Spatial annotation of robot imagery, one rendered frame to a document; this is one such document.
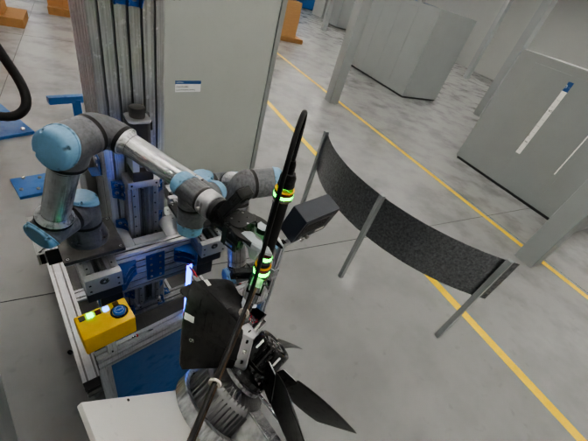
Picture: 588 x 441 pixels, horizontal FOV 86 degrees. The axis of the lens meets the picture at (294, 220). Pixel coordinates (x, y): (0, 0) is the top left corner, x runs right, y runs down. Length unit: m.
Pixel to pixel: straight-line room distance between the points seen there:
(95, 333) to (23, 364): 1.31
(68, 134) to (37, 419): 1.69
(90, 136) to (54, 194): 0.24
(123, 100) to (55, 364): 1.65
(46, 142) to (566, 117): 6.44
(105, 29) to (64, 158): 0.52
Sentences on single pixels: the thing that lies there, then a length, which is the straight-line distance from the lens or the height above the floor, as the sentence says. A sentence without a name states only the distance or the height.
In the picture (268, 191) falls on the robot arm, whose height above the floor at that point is 1.45.
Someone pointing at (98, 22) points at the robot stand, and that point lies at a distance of 1.39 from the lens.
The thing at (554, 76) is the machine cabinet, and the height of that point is 1.84.
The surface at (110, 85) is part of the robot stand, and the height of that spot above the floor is 1.63.
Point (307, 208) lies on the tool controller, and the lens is 1.56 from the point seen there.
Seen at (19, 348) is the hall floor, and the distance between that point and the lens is 2.61.
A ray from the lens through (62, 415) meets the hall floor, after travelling 2.35.
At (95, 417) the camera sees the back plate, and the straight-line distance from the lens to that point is 0.85.
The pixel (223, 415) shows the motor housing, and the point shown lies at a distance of 1.03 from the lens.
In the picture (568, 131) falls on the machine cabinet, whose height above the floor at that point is 1.26.
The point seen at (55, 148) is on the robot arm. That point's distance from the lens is 1.06.
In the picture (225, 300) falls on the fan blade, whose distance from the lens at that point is 1.16.
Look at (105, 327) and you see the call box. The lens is 1.27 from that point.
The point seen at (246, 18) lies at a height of 1.76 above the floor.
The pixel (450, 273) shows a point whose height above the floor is 0.66.
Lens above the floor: 2.13
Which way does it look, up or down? 37 degrees down
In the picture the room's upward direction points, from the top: 18 degrees clockwise
